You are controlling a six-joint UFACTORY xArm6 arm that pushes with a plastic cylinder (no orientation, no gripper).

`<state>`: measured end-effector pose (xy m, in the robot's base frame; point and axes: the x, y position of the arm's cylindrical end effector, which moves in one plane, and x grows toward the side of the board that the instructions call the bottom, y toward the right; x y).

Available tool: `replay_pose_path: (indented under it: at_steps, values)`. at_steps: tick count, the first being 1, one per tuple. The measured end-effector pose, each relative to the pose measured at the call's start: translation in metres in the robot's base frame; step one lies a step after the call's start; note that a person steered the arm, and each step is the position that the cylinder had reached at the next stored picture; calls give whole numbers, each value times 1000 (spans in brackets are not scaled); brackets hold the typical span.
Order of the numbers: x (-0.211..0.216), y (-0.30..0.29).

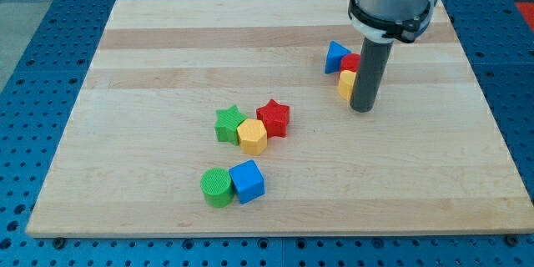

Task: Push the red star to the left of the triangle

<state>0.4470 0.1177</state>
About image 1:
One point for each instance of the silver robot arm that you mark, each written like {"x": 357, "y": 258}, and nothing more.
{"x": 384, "y": 21}

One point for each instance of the red star block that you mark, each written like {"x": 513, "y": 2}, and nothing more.
{"x": 275, "y": 117}

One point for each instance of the green star block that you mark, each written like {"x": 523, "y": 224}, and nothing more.
{"x": 228, "y": 120}

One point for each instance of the blue triangle block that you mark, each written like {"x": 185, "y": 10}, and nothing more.
{"x": 335, "y": 53}

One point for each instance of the yellow hexagon block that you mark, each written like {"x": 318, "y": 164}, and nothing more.
{"x": 252, "y": 136}

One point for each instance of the blue cube block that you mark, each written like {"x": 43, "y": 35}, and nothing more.
{"x": 248, "y": 181}

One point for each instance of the green cylinder block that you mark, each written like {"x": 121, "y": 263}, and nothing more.
{"x": 217, "y": 187}

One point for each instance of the red round block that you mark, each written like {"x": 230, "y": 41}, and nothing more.
{"x": 350, "y": 62}

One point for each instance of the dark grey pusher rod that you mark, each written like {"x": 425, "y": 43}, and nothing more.
{"x": 373, "y": 59}

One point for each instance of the wooden board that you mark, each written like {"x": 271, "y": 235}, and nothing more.
{"x": 428, "y": 159}

